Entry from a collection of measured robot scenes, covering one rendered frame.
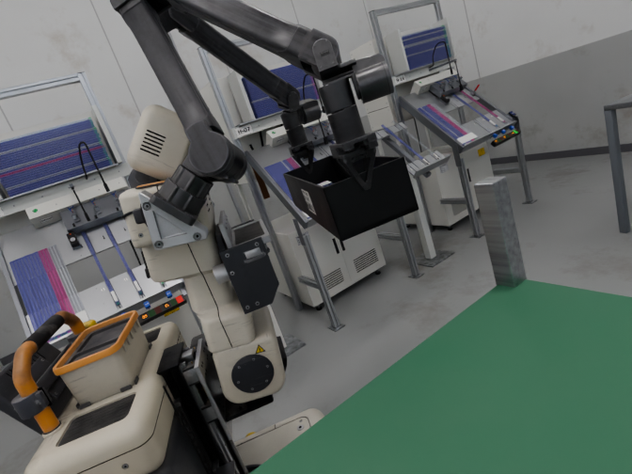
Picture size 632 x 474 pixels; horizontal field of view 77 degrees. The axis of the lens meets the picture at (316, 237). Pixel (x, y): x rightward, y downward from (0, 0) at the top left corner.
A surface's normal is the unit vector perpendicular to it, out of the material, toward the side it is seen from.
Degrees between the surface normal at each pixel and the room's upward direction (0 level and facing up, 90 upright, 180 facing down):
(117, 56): 90
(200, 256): 90
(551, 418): 0
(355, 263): 90
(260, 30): 72
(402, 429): 0
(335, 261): 90
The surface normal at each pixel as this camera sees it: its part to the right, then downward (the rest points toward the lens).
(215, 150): -0.16, -0.04
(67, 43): 0.50, 0.07
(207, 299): 0.22, 0.20
